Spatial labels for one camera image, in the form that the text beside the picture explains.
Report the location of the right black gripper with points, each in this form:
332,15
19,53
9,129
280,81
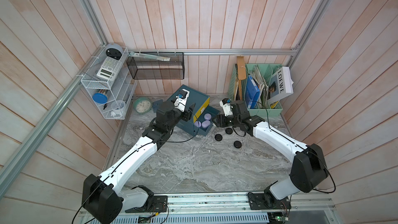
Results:
221,119

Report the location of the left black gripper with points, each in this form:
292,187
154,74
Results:
187,114

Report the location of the teal drawer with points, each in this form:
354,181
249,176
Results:
191,129

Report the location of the purple earphone case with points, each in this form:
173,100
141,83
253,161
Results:
198,124
208,116
206,124

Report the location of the teal drawer cabinet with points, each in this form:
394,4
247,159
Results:
193,94

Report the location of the yellow top drawer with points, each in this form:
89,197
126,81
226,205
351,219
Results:
201,104

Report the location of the purple earphone case top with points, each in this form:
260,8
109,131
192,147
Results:
208,116

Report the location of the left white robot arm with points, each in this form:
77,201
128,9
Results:
102,194

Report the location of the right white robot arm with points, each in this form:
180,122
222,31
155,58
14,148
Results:
308,169

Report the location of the black earphone case top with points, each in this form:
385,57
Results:
229,131

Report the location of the black earphone case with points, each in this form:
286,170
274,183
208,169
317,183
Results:
229,131
218,137
237,144

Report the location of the black earphone case left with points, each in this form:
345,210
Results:
218,137

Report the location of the black earphone case lower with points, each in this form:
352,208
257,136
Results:
237,144

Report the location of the small blue notebook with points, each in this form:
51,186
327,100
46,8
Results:
156,104

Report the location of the blue folder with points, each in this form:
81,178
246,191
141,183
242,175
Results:
252,93

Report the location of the green round alarm clock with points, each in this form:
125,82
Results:
142,105

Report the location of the green file organizer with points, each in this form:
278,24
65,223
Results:
266,71

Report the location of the black mesh basket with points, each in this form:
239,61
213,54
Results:
152,69

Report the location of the white mug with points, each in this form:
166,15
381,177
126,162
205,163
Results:
117,108

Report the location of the white Loewe book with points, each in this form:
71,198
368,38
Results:
280,85

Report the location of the white ruler strip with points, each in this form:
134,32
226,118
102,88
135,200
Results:
148,56

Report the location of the blue round lid jar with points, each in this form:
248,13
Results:
100,96

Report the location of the white calculator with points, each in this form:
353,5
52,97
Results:
109,69

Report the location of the grey round speaker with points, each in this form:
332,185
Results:
114,51

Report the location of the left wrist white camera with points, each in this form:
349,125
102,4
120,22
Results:
181,99

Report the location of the wrist white camera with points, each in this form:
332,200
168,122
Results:
226,106
181,99

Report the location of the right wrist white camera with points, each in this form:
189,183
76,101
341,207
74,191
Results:
226,106

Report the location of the white wire shelf rack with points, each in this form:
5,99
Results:
122,88

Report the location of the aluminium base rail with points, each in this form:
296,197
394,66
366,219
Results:
233,208

